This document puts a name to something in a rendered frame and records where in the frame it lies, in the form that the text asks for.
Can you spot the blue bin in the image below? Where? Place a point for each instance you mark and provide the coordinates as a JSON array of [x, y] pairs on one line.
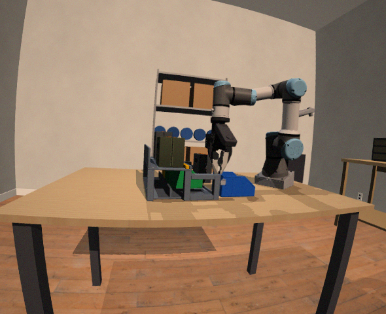
[[236, 185]]

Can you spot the green open bin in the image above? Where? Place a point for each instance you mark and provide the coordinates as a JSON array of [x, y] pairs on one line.
[[175, 180]]

